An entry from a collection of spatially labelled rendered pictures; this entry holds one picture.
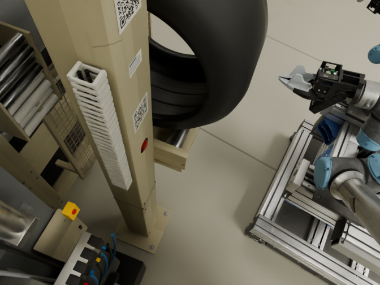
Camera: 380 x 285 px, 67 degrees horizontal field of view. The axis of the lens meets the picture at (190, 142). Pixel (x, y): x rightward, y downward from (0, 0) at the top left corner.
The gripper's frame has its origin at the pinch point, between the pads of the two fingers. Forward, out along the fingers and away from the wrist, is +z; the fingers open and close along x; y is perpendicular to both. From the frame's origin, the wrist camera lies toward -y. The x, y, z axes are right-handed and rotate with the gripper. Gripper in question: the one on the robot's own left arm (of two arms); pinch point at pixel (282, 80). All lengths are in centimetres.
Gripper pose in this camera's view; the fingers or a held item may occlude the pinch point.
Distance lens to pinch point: 91.3
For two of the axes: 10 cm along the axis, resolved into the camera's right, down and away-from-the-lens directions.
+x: -3.5, 8.1, -4.8
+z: -9.4, -2.8, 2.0
